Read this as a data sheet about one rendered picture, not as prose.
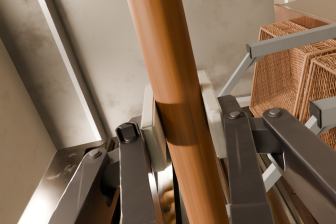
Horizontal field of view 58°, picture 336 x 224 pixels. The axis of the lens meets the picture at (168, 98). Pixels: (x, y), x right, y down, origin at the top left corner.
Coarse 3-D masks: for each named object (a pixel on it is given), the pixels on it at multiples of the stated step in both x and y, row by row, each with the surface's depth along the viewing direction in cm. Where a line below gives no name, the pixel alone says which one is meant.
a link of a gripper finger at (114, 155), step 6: (132, 120) 19; (138, 120) 19; (138, 126) 18; (144, 144) 16; (114, 150) 16; (114, 156) 16; (108, 162) 15; (114, 162) 15; (150, 162) 16; (108, 168) 15; (114, 168) 15; (150, 168) 16; (108, 174) 15; (114, 174) 15; (102, 180) 15; (108, 180) 15; (114, 180) 15; (102, 186) 15; (108, 186) 15; (114, 186) 15
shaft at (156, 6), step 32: (128, 0) 16; (160, 0) 16; (160, 32) 16; (160, 64) 17; (192, 64) 18; (160, 96) 18; (192, 96) 18; (192, 128) 19; (192, 160) 20; (192, 192) 21
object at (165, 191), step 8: (168, 152) 165; (168, 160) 157; (152, 168) 130; (168, 168) 150; (160, 176) 129; (168, 176) 144; (160, 184) 124; (168, 184) 138; (160, 192) 120; (168, 192) 132; (160, 200) 115; (168, 200) 127; (160, 208) 111; (168, 216) 118
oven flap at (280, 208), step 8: (224, 160) 151; (224, 168) 146; (264, 168) 128; (272, 192) 119; (280, 192) 117; (272, 200) 116; (280, 200) 111; (272, 208) 113; (280, 208) 111; (288, 208) 107; (280, 216) 108; (288, 216) 104
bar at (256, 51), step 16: (304, 32) 101; (320, 32) 100; (256, 48) 102; (272, 48) 102; (288, 48) 102; (240, 64) 106; (320, 112) 58; (320, 128) 59; (272, 176) 65; (224, 192) 76
